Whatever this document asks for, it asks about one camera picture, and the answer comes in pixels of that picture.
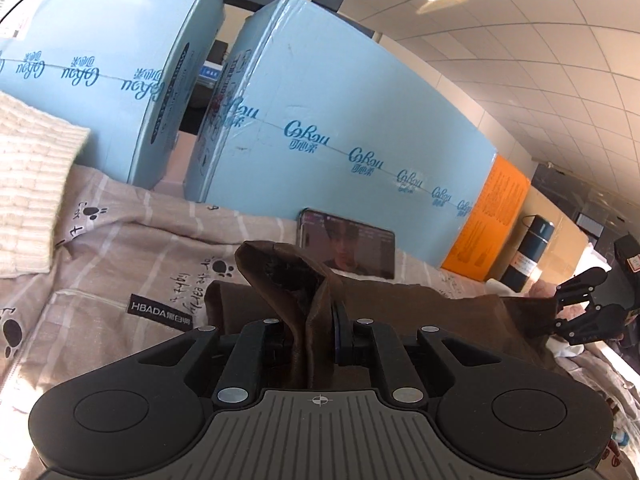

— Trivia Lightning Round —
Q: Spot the brown button-up garment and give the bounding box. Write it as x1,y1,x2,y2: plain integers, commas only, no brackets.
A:
205,240,561,389

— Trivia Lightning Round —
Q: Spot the pink knitted garment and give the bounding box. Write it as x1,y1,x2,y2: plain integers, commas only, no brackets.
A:
527,280,585,321

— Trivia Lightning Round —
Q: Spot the brown cardboard box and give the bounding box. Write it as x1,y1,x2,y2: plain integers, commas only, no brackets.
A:
487,186,588,292

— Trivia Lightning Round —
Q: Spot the dark blue thermos bottle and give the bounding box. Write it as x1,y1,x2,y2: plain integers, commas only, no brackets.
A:
500,214,555,292

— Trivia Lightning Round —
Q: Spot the black smartphone playing video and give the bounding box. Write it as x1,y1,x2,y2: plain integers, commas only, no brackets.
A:
296,208,396,280

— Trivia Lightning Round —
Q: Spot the orange cardboard box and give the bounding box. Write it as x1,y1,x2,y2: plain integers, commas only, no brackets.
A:
442,155,530,282

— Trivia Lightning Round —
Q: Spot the striped cartoon dog bedsheet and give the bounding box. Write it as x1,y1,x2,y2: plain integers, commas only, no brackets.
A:
1,166,639,479

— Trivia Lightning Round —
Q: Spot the large light blue carton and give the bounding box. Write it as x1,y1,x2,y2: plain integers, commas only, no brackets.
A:
183,0,497,266

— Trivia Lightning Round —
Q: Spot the cream knitted sweater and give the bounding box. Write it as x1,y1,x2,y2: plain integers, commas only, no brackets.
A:
0,93,90,278

